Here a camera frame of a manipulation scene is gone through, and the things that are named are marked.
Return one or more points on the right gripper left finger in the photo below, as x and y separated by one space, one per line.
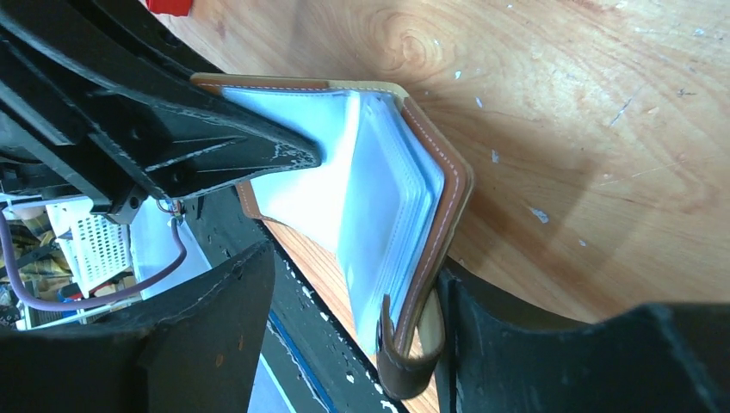
193 348

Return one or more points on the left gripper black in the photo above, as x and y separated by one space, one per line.
68 114

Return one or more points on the brown leather card holder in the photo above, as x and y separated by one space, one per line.
385 201

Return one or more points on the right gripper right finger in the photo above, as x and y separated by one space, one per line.
505 355

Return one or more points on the white perforated basket background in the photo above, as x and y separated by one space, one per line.
95 248

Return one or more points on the red plastic block tray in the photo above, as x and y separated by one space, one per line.
170 7

